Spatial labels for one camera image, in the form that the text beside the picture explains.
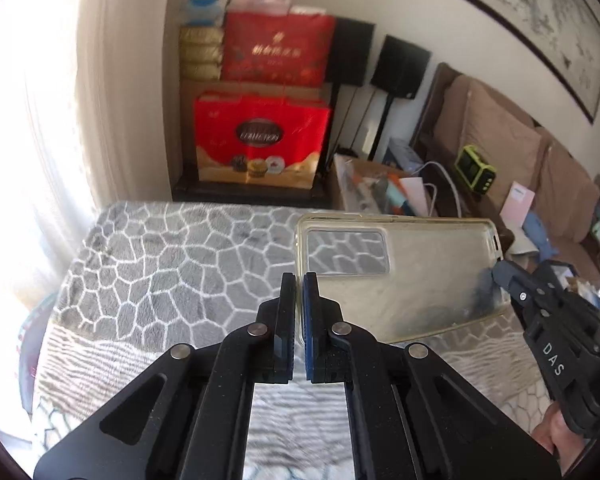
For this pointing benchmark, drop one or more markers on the cardboard box of clutter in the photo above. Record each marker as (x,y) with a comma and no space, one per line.
(356,185)

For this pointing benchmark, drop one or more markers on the black speaker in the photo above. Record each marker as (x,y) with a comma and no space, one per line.
(400,68)
(349,53)

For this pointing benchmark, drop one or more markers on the pink card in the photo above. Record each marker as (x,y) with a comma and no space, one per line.
(517,205)

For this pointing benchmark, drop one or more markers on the green small radio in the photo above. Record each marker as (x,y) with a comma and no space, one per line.
(474,170)

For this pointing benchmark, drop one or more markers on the blue tissue pack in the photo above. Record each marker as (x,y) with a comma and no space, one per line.
(205,13)

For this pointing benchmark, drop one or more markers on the framed flower painting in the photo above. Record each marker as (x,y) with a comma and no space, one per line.
(564,35)

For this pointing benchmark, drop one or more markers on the clear phone case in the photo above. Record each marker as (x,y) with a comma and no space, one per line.
(403,278)

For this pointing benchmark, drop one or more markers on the red gift bag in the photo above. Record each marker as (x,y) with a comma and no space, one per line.
(291,49)

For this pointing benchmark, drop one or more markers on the red chocolate gift box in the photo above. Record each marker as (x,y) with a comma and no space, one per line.
(258,140)

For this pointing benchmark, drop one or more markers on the person's hand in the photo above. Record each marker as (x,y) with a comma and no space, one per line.
(555,436)

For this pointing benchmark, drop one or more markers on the stacked beige boxes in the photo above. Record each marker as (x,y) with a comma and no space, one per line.
(201,50)

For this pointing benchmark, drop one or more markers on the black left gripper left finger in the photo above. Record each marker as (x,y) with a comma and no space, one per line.
(187,415)

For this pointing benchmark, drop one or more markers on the right black speaker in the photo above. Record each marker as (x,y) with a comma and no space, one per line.
(400,68)

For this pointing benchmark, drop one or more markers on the brown sofa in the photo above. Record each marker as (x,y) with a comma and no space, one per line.
(461,110)

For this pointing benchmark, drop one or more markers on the left black speaker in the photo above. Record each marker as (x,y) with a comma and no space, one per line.
(349,53)

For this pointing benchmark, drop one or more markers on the grey patterned blanket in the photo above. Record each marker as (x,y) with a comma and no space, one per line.
(151,275)

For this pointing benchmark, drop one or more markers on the blue plush toy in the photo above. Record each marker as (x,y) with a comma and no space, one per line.
(536,232)

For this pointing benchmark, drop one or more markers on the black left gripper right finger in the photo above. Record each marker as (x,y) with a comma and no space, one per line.
(411,415)

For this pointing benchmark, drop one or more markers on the pink white gift bag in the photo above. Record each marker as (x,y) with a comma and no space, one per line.
(270,7)

